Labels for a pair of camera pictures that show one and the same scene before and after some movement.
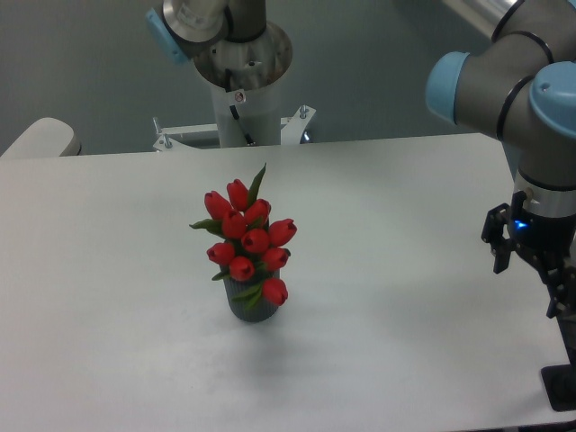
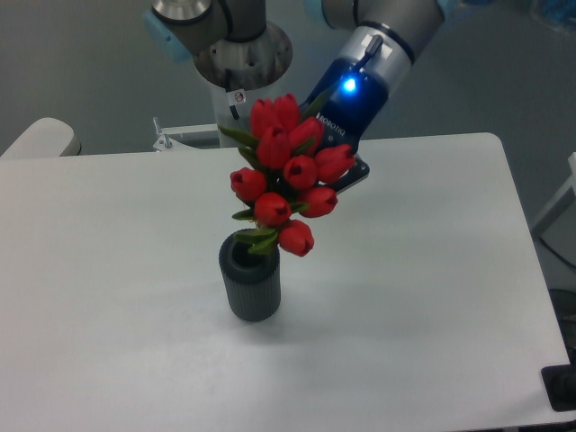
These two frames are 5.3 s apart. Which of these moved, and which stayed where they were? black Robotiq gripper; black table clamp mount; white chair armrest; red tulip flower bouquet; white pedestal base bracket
Moved: black Robotiq gripper; red tulip flower bouquet
Stayed: black table clamp mount; white chair armrest; white pedestal base bracket
